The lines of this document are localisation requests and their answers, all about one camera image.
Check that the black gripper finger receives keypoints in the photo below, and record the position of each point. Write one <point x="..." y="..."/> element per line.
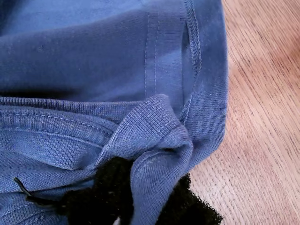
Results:
<point x="187" y="208"/>
<point x="105" y="201"/>

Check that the blue printed T-shirt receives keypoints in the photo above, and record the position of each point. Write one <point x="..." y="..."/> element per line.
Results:
<point x="93" y="58"/>

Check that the black twist tie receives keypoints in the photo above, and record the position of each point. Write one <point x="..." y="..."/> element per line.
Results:
<point x="35" y="201"/>

